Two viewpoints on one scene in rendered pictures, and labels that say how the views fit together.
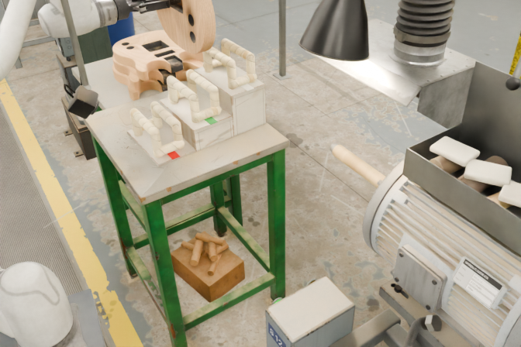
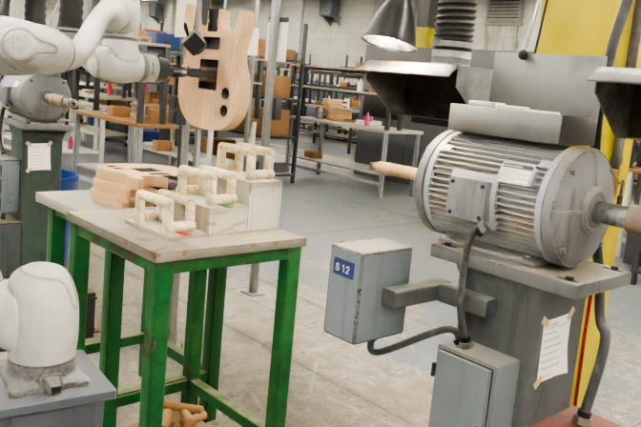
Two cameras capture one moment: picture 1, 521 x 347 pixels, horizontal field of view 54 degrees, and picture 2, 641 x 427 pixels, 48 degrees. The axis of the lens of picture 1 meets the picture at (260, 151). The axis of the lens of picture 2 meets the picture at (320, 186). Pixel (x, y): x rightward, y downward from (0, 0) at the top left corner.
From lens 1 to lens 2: 1.03 m
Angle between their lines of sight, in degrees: 29
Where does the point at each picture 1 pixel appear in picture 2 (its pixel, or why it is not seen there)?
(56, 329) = (67, 341)
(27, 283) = (53, 272)
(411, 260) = (462, 180)
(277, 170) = (291, 274)
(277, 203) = (286, 319)
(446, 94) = (475, 84)
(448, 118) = not seen: hidden behind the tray
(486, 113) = (506, 89)
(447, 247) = (489, 162)
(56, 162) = not seen: outside the picture
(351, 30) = (405, 21)
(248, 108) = (264, 203)
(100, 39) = not seen: hidden behind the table
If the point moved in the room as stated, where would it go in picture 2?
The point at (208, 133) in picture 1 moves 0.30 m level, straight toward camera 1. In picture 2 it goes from (222, 217) to (240, 239)
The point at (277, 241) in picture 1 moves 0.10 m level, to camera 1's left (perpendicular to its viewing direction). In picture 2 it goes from (280, 376) to (251, 376)
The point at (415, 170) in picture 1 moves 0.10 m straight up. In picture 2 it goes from (458, 119) to (464, 74)
